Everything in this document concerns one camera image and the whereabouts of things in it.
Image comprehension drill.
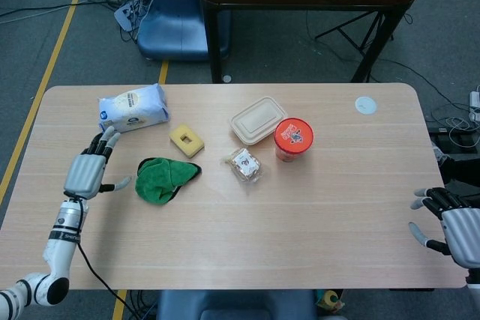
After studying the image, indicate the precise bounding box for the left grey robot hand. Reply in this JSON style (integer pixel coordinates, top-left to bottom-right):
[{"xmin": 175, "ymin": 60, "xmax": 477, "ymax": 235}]
[{"xmin": 62, "ymin": 126, "xmax": 133, "ymax": 201}]

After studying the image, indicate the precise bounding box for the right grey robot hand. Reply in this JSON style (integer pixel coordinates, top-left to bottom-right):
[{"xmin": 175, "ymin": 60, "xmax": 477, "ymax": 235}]
[{"xmin": 407, "ymin": 187, "xmax": 480, "ymax": 269}]

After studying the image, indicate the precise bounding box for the green microfibre cloth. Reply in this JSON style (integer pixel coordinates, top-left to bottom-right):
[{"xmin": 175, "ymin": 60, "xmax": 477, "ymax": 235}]
[{"xmin": 134, "ymin": 157, "xmax": 203, "ymax": 207}]

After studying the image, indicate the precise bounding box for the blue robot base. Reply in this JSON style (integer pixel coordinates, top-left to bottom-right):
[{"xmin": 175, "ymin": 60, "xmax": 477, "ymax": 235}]
[{"xmin": 136, "ymin": 0, "xmax": 230, "ymax": 62}]

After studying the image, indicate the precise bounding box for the white blue tissue pack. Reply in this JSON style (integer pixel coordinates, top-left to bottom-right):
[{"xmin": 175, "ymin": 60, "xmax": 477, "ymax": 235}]
[{"xmin": 97, "ymin": 83, "xmax": 170, "ymax": 133}]

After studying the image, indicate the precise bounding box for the yellow sponge with hole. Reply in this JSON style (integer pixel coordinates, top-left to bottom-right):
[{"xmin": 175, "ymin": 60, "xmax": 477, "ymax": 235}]
[{"xmin": 168, "ymin": 123, "xmax": 206, "ymax": 159}]

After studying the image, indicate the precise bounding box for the white floor power strip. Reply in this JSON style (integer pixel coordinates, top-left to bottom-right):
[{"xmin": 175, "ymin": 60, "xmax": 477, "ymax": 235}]
[{"xmin": 468, "ymin": 89, "xmax": 480, "ymax": 123}]

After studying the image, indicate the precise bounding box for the clear wrapped snack packet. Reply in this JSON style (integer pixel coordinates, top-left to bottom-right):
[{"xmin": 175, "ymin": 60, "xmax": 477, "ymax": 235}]
[{"xmin": 220, "ymin": 147, "xmax": 264, "ymax": 185}]

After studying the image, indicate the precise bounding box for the beige lidded lunch box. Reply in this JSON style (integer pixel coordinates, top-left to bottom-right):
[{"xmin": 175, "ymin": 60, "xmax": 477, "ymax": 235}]
[{"xmin": 229, "ymin": 96, "xmax": 289, "ymax": 147}]

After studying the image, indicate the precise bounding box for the orange instant noodle cup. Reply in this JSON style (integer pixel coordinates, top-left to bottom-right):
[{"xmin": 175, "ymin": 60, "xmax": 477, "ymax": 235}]
[{"xmin": 273, "ymin": 118, "xmax": 314, "ymax": 164}]

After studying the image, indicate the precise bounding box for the blue robot torso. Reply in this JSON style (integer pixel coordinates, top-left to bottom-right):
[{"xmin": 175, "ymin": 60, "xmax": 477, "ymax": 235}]
[{"xmin": 155, "ymin": 289, "xmax": 320, "ymax": 320}]

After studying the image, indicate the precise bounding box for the black tripod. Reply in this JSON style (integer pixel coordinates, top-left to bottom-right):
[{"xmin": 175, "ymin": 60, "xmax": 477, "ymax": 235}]
[{"xmin": 314, "ymin": 10, "xmax": 395, "ymax": 59}]

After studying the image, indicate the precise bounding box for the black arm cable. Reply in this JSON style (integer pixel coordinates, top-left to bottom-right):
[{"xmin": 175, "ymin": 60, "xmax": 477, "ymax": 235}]
[{"xmin": 65, "ymin": 191, "xmax": 151, "ymax": 320}]

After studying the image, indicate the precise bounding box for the grey round cable grommet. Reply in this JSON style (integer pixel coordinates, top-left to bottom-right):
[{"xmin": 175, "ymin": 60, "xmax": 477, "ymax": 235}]
[{"xmin": 354, "ymin": 96, "xmax": 378, "ymax": 115}]

